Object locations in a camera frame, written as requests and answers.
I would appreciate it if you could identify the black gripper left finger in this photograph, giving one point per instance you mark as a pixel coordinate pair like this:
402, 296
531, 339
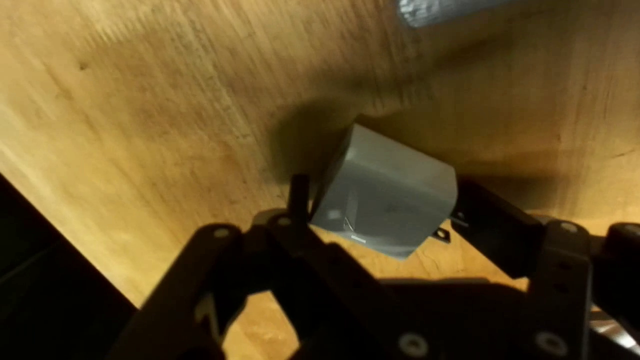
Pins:
207, 289

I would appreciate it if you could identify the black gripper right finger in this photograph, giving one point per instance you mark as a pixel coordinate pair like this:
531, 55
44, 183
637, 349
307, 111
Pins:
574, 278

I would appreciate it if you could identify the white charger head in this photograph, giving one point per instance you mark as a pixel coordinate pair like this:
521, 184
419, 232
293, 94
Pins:
385, 195

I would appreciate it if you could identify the grey duct tape strip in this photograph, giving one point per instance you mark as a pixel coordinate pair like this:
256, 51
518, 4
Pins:
429, 12

